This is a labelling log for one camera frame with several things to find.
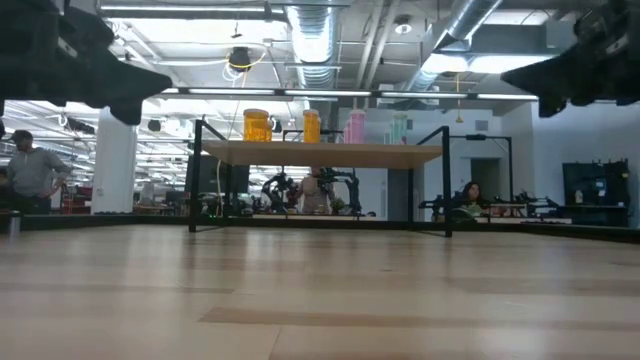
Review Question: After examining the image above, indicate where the long light strip bar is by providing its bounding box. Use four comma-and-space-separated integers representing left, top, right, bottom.
159, 85, 541, 101

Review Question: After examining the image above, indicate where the black cabinet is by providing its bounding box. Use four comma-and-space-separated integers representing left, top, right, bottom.
562, 158, 631, 226

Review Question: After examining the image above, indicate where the black aluminium base frame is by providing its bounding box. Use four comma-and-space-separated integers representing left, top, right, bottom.
0, 212, 194, 234
449, 219, 640, 244

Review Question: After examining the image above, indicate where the black ceiling device yellow cable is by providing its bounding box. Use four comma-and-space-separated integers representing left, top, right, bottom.
228, 46, 252, 73

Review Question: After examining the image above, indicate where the small orange medicine bottle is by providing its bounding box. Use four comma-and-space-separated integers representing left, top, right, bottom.
302, 108, 322, 145

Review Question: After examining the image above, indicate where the wooden shelf with black frame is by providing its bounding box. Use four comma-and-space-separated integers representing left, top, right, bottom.
188, 118, 454, 239

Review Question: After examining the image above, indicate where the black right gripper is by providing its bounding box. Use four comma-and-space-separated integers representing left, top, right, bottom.
501, 0, 640, 119

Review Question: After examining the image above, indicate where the person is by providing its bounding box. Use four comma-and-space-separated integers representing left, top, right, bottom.
452, 180, 487, 221
297, 167, 334, 216
4, 128, 71, 215

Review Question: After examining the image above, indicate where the silver spiral air duct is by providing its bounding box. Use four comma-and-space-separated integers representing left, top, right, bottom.
399, 0, 504, 96
284, 0, 346, 144

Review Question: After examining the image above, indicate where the grey door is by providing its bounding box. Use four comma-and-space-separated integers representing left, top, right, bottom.
469, 157, 501, 204

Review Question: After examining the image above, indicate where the black ceiling track light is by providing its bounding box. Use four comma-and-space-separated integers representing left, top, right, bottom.
64, 117, 96, 136

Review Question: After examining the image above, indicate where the white building pillar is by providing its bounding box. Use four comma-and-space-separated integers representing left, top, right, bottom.
92, 104, 139, 214

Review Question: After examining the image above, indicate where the yellow hanging cord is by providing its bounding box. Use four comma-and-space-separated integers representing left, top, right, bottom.
453, 72, 464, 125

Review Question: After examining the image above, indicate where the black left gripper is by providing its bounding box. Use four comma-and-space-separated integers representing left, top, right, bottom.
0, 0, 173, 126

